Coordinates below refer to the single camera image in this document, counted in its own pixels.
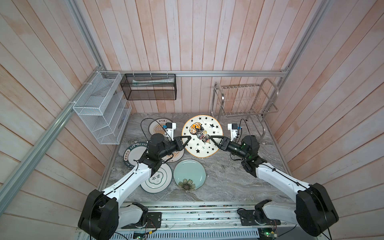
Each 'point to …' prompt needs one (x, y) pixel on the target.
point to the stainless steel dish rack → (245, 100)
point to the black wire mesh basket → (149, 86)
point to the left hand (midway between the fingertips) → (191, 140)
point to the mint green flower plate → (189, 175)
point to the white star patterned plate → (200, 127)
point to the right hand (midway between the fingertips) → (211, 138)
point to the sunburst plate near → (174, 156)
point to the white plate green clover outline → (160, 181)
